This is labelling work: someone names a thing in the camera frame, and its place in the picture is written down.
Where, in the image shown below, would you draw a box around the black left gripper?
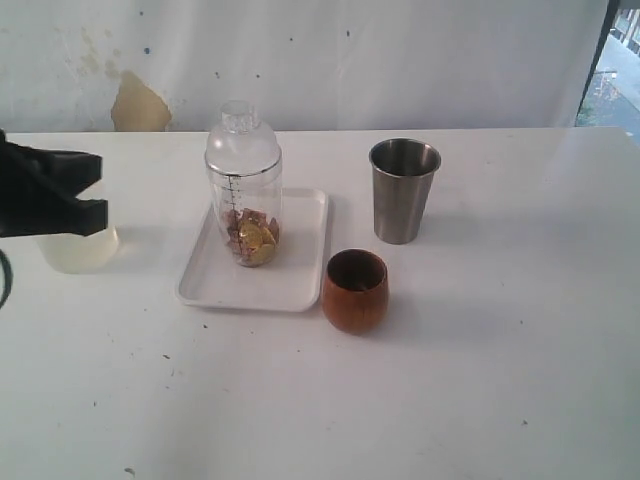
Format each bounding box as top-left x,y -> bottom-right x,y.
1,131 -> 109,238

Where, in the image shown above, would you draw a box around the clear plastic shaker lid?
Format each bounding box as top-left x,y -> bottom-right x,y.
204,100 -> 282,176

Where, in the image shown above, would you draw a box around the clear plastic shaker body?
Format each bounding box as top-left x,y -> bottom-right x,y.
208,163 -> 282,268

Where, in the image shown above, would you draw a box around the wooden cubes and gold coins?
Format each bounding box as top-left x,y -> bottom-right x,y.
222,208 -> 280,267

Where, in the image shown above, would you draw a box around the brown wooden cup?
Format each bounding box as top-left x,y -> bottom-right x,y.
321,249 -> 390,335

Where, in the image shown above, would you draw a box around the stainless steel cup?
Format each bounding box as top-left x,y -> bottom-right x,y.
369,138 -> 441,245

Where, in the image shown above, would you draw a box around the translucent plastic jar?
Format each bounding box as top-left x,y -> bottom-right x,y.
32,179 -> 121,275

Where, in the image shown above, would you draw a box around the white rectangular tray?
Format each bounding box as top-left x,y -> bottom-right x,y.
176,188 -> 329,313

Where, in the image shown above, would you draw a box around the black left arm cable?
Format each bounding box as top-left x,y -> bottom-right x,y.
0,249 -> 15,311

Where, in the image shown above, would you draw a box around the dark window frame post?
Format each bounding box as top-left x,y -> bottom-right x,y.
574,0 -> 621,126

